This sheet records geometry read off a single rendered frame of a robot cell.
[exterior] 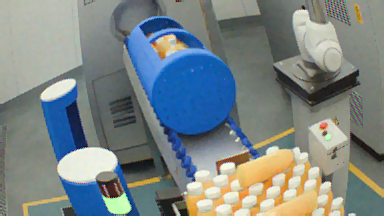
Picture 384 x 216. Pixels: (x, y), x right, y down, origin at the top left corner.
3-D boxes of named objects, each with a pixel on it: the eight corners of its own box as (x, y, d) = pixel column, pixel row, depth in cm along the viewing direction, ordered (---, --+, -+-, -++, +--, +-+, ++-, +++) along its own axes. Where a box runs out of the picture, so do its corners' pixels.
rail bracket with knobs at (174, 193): (190, 208, 176) (183, 184, 172) (195, 217, 169) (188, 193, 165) (160, 214, 174) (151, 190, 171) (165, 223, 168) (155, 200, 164)
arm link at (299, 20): (322, 47, 225) (310, 5, 216) (334, 61, 209) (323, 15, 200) (296, 52, 225) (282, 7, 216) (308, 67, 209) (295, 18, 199)
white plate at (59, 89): (41, 103, 266) (41, 105, 266) (77, 87, 273) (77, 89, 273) (40, 90, 291) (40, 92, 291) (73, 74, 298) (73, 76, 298)
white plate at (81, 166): (129, 150, 192) (130, 154, 192) (75, 144, 204) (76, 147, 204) (96, 186, 169) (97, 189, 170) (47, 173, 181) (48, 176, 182)
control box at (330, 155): (329, 144, 170) (329, 116, 166) (347, 164, 151) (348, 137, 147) (308, 154, 168) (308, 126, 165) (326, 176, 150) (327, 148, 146)
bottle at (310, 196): (312, 209, 123) (255, 235, 121) (310, 188, 124) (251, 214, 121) (319, 209, 116) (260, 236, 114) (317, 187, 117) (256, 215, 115)
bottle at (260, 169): (244, 184, 141) (299, 162, 144) (238, 162, 143) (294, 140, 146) (240, 191, 147) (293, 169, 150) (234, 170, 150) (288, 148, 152)
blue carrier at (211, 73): (191, 55, 299) (175, 8, 288) (245, 118, 218) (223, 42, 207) (134, 76, 296) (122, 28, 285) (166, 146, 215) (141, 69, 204)
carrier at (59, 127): (88, 231, 297) (125, 226, 304) (40, 106, 266) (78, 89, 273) (80, 212, 323) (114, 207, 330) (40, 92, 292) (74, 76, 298)
